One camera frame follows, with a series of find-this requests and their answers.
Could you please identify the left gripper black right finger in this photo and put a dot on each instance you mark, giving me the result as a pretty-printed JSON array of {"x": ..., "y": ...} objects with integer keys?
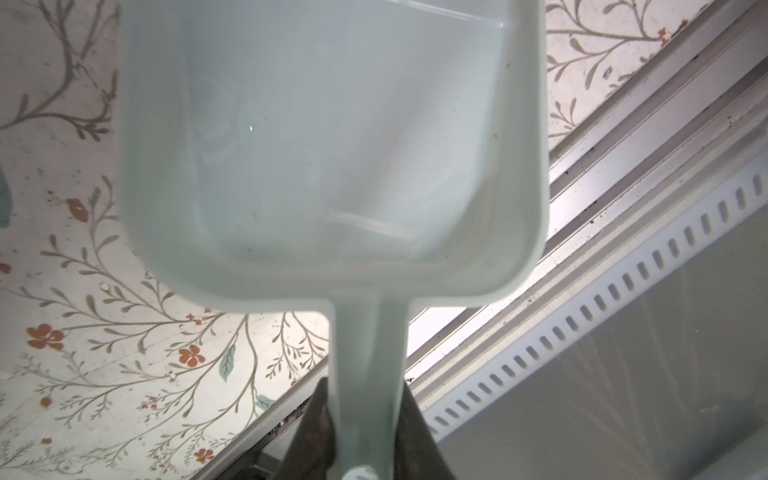
[{"x": 416, "y": 456}]

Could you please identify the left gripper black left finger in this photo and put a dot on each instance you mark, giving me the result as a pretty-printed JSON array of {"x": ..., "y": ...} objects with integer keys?
[{"x": 312, "y": 450}]

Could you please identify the teal plastic dustpan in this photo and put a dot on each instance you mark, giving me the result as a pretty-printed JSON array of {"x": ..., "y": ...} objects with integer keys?
[{"x": 363, "y": 159}]

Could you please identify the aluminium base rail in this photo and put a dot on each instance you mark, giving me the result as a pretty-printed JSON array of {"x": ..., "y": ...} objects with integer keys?
[{"x": 637, "y": 349}]

